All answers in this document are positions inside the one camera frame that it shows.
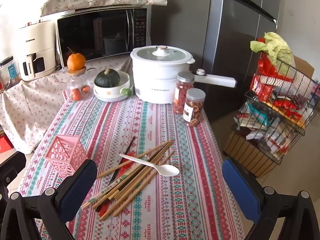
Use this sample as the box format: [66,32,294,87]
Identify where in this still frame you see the pink plastic utensil holder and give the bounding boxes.
[44,134,89,178]

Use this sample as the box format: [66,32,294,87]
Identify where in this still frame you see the glass jar with wooden lid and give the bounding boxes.
[67,66,92,102]

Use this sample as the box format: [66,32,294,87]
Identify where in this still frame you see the large orange with stem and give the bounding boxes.
[67,47,86,71]

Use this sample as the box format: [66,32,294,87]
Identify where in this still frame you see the blue label plastic jar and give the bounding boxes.
[0,56,20,90]

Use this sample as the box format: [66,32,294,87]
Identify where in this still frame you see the black wire basket rack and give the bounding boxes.
[222,52,320,178]

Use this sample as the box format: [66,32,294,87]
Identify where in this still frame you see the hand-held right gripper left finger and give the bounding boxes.
[0,159,98,240]

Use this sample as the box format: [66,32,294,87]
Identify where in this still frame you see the white electric cooking pot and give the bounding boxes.
[130,45,237,104]

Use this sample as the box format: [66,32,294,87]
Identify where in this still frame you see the floral white tablecloth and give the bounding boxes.
[0,57,130,154]

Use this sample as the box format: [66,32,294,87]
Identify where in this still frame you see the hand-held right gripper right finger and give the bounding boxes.
[221,158,320,240]

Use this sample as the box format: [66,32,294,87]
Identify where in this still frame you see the green pumpkin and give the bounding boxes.
[94,69,121,88]

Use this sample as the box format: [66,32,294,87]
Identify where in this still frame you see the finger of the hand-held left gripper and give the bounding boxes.
[0,151,27,198]

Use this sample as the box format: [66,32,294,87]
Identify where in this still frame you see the white plastic spoon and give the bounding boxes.
[119,154,180,177]

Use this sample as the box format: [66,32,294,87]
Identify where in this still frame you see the black chopstick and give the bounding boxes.
[109,136,137,184]

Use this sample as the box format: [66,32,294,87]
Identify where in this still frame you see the black microwave oven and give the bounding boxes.
[56,6,152,67]

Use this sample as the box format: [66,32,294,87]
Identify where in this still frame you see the bundle of wooden chopsticks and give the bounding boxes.
[81,136,175,222]

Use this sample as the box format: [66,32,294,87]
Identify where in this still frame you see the napa cabbage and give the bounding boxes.
[250,32,295,74]

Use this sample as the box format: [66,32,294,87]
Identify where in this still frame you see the plastic jar of red snacks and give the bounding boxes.
[174,71,195,115]

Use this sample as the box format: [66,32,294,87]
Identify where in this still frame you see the pile of snack packets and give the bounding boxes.
[235,55,313,155]

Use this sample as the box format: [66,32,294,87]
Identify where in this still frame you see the cardboard box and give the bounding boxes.
[292,56,315,80]

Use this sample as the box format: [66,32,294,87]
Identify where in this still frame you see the striped patterned tablecloth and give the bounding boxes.
[17,90,247,240]

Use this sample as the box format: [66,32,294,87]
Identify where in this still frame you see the plastic jar of ring snacks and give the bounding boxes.
[183,88,206,127]

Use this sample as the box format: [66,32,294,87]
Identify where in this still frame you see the red box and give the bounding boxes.
[0,134,14,154]

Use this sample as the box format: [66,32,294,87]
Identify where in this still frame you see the white bowl with green handle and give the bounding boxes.
[94,70,134,98]

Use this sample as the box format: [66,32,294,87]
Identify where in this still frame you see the cream air fryer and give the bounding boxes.
[15,19,57,81]

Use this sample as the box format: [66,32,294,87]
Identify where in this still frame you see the grey refrigerator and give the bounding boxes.
[197,0,287,124]

